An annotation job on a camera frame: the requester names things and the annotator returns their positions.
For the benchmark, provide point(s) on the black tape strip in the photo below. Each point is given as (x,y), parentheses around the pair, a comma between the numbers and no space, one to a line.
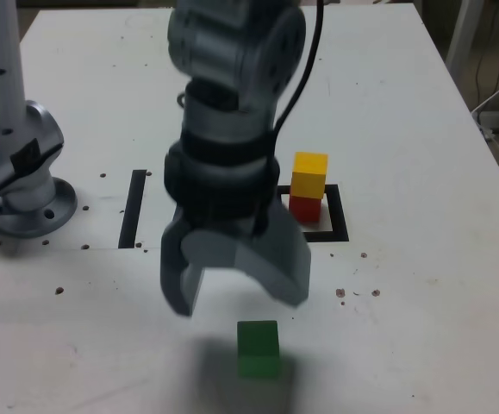
(132,211)

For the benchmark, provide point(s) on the yellow cube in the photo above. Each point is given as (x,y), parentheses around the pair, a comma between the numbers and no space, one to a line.
(309,177)

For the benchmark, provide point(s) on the black tape square outline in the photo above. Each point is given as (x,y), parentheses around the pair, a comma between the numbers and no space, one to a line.
(339,215)

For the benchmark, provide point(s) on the green cube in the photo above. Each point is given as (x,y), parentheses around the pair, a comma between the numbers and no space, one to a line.
(257,351)

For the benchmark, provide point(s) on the white metal post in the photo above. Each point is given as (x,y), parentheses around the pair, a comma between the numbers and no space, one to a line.
(462,30)

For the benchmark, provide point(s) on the red cube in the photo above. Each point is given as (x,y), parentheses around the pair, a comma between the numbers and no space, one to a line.
(307,210)

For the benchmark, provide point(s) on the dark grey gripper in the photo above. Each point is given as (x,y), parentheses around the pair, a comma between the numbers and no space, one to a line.
(232,224)

